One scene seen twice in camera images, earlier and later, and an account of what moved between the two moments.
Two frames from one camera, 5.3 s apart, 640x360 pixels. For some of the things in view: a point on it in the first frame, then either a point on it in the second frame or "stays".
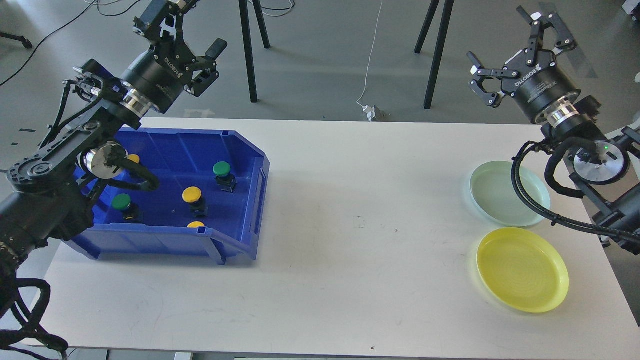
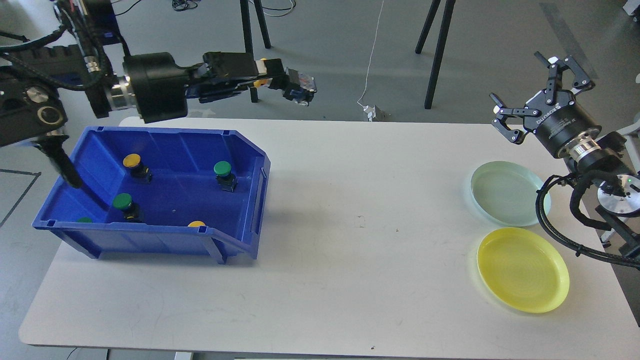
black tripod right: x=436 y=64 stays
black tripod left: x=246 y=29 stays
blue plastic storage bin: x=207 y=201 stays
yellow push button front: x=195 y=224 stays
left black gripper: x=159 y=76 → x=162 y=87
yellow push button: x=191 y=194 → x=304 y=93
